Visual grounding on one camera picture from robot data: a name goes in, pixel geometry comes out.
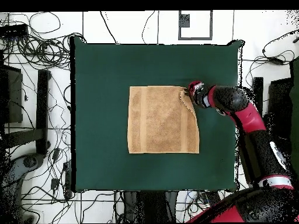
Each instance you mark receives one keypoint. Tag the black power adapter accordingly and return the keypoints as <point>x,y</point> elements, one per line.
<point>276,59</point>
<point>55,183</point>

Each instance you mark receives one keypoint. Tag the black power strip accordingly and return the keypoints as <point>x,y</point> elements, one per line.
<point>14,30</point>
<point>67,179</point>

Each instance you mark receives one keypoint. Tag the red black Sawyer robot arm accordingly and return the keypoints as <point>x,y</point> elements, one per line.
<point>247,116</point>

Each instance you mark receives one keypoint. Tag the tan terry towel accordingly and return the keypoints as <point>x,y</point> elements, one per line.
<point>161,121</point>

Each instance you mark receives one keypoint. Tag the small grey square plate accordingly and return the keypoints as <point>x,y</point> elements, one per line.
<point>185,20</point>

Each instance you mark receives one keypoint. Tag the black flat panel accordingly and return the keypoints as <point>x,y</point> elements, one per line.
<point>280,98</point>
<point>14,98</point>

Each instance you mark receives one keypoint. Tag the dark green table cloth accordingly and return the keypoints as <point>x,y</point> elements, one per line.
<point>105,70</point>

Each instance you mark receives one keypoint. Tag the green cloth cover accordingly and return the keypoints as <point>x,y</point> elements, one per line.
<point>295,105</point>

